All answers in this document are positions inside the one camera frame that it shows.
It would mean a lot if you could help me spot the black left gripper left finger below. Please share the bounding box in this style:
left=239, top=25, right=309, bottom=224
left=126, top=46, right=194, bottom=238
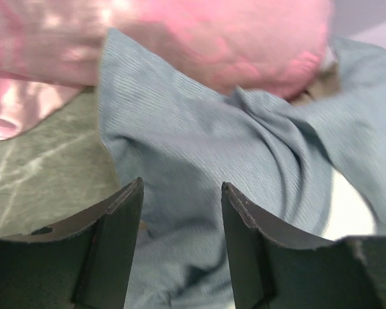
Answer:
left=0, top=178, right=143, bottom=308

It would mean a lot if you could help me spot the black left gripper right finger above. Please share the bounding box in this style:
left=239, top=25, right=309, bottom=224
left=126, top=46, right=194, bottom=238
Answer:
left=221, top=182, right=383, bottom=308

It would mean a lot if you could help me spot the white pillow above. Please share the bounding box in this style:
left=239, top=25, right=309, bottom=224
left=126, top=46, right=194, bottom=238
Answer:
left=321, top=169, right=377, bottom=241

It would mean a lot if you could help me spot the blue-grey pillowcase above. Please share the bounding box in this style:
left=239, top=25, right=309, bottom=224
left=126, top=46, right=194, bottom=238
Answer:
left=98, top=39, right=386, bottom=308

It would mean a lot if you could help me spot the pink rose satin pillow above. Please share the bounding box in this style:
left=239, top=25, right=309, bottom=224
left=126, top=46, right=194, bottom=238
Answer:
left=0, top=1, right=333, bottom=140

